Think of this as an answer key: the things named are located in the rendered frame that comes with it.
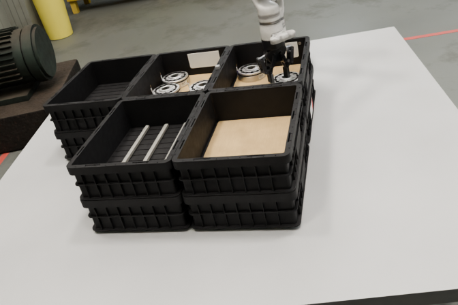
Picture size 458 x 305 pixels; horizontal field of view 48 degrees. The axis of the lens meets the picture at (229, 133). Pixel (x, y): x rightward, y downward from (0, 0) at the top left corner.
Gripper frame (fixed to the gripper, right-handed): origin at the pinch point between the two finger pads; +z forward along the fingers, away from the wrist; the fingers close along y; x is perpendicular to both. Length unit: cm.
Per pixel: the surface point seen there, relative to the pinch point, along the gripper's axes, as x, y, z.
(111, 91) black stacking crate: -55, 44, 5
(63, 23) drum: -485, -19, 69
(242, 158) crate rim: 42, 40, -5
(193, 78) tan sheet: -36.4, 15.6, 4.6
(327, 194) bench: 42.3, 16.7, 18.0
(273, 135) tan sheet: 23.7, 19.6, 4.9
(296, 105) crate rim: 30.6, 14.9, -5.0
